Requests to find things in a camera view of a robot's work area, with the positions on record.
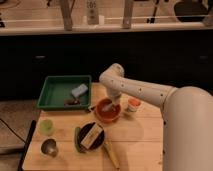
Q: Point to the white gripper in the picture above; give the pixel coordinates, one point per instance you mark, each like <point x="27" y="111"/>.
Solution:
<point x="114" y="96"/>

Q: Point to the light blue towel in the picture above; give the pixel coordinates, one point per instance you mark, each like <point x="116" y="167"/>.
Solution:
<point x="108" y="107"/>

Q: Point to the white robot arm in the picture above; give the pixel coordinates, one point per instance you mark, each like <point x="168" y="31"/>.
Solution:
<point x="187" y="114"/>

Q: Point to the red bowl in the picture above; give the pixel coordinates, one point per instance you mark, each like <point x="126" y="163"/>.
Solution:
<point x="108" y="116"/>

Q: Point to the orange lidded jar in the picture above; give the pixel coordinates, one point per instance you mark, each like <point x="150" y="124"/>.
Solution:
<point x="133" y="104"/>

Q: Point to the blue sponge block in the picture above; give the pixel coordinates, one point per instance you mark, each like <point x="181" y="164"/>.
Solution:
<point x="78" y="91"/>

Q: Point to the wooden block on plate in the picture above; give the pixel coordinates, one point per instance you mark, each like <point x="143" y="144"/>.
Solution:
<point x="91" y="136"/>

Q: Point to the brown object in tray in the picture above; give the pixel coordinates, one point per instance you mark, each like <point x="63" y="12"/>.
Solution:
<point x="71" y="102"/>

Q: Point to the black plate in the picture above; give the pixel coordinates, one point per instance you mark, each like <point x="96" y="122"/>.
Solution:
<point x="83" y="131"/>

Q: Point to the yellow banana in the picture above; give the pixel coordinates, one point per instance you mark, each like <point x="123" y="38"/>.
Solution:
<point x="109" y="149"/>

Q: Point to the green plastic tray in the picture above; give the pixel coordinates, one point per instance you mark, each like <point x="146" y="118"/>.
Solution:
<point x="57" y="89"/>

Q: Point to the green plastic cup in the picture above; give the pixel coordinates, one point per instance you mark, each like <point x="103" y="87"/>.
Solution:
<point x="46" y="127"/>

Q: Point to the metal cup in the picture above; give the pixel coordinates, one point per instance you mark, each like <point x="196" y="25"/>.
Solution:
<point x="49" y="147"/>

